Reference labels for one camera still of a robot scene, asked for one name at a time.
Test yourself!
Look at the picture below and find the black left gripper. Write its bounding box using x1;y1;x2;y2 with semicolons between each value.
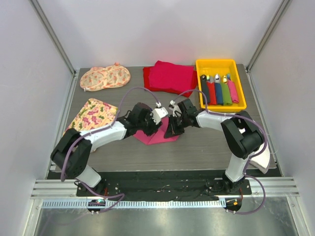
137;111;161;136

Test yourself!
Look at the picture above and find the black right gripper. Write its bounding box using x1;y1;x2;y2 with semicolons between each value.
165;114;189;138

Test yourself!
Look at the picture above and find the pink paper napkin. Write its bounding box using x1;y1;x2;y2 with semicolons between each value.
133;117;179;145

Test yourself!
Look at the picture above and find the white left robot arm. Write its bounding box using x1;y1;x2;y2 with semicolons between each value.
50;102;168;196

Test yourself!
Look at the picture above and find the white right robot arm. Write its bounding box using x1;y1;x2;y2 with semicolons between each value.
164;99;267;194

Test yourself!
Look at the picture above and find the red napkin cutlery roll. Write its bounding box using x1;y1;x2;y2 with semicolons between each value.
206;75;217;105

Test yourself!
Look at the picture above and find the blue napkin cutlery roll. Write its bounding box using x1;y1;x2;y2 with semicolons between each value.
214;74;223;105

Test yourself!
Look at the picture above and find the black napkin cutlery roll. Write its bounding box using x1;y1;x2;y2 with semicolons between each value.
200;74;211;105

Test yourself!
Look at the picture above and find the floral pattern tray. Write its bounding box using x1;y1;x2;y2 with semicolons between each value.
63;98;118;135

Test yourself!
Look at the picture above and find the stack of red napkins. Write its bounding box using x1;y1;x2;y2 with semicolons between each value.
143;60;198;97

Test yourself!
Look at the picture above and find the floral fabric pouch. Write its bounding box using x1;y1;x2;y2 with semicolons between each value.
79;63;131;92

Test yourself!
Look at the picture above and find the yellow plastic bin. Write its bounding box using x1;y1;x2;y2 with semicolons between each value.
195;59;247;113

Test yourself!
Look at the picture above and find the white cloth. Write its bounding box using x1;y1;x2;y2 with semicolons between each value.
249;144;271;174

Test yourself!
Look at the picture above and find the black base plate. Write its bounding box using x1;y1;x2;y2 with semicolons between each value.
75;171;252;201

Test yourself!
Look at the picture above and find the aluminium frame rail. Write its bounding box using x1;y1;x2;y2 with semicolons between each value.
31;177;299;201

